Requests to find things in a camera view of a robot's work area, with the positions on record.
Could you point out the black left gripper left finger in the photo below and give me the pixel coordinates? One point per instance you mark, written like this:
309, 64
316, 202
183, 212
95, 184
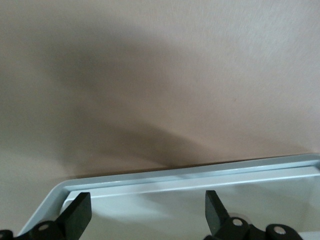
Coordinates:
75, 215

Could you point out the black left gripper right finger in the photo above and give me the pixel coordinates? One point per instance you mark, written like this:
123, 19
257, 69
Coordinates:
217, 217

